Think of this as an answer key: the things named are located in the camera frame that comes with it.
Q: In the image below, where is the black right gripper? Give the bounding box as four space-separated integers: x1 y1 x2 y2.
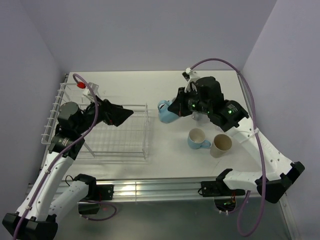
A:
168 86 211 117

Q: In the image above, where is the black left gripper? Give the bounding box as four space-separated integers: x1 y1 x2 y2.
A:
75 95 133 134

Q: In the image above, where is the tall light blue mug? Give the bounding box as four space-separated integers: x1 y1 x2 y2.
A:
157 100 180 124

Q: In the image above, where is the light blue cream-lined mug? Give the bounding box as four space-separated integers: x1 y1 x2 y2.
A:
187 128 211 150

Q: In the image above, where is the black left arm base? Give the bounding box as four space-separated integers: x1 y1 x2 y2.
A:
73 173 114 216

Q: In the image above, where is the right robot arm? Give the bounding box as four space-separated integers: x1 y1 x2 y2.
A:
168 73 305 204

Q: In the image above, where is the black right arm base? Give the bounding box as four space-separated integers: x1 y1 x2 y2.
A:
197 168 246 212

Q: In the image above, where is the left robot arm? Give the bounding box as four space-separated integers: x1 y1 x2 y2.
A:
2 98 134 240

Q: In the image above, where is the grey footed mug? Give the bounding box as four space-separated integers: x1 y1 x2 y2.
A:
191 112 210 124

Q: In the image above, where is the clear glass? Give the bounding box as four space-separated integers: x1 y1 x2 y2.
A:
215 126 224 133

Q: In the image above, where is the beige cup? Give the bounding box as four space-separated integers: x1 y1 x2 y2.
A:
210 134 233 158

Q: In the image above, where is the white wire dish rack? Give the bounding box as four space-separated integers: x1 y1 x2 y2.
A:
41 83 149 161

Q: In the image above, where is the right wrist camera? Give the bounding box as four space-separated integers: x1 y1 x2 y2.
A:
182 67 201 93

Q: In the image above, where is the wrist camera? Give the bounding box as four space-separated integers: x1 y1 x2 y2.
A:
77 82 99 97
182 67 201 93

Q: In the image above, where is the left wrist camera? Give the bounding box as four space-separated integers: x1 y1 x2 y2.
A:
77 82 99 97

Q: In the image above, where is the aluminium mounting rail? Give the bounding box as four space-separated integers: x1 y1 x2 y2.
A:
25 177 262 208

